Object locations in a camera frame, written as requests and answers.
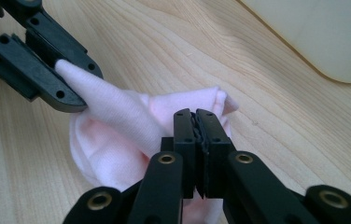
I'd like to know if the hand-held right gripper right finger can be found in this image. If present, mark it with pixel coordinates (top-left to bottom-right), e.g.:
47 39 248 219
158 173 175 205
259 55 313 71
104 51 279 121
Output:
196 107 321 224

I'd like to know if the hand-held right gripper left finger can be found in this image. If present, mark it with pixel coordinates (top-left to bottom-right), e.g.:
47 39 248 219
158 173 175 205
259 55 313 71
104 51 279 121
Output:
127 107 197 224

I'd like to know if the pink sock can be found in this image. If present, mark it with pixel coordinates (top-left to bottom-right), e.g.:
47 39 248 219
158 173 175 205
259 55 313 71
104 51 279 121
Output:
54 59 240 224

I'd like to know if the white compartment storage box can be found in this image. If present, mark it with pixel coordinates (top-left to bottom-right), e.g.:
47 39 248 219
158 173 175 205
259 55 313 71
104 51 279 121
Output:
238 0 351 84

